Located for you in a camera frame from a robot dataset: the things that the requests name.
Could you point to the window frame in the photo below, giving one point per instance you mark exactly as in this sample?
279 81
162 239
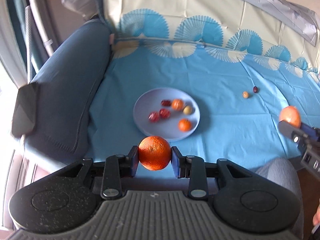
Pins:
11 58

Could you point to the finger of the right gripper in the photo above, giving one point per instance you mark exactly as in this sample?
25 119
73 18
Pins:
312 132
289 131

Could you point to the blue sofa armrest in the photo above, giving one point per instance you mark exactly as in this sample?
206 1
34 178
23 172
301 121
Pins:
68 82

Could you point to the grey plastic sheet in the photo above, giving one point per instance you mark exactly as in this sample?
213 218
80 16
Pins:
231 14

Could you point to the person hand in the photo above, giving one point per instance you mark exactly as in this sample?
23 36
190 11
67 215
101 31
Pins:
316 217

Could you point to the small orange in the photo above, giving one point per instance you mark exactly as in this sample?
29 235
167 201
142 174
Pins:
154 153

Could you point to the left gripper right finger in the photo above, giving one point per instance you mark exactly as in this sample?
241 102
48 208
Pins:
192 168

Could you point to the bare orange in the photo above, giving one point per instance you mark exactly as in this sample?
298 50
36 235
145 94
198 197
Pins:
185 125

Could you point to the white floor lamp pole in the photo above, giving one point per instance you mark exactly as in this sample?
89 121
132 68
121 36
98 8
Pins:
44 42

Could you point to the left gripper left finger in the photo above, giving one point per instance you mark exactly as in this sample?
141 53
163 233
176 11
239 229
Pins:
116 167

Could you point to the orange fruit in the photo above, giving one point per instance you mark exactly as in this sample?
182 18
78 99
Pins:
177 104

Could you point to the red candy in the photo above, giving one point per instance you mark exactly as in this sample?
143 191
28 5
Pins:
164 113
154 117

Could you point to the grey trouser knee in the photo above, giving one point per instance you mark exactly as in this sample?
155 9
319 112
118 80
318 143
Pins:
282 172

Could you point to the light blue round plate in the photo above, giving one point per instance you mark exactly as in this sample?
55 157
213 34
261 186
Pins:
167 128

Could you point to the black smartphone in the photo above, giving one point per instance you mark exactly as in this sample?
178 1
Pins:
24 116

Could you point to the peach fruit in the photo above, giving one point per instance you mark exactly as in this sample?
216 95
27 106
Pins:
291 115

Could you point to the blue fan-pattern cloth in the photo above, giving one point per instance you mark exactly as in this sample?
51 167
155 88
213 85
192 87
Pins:
214 66

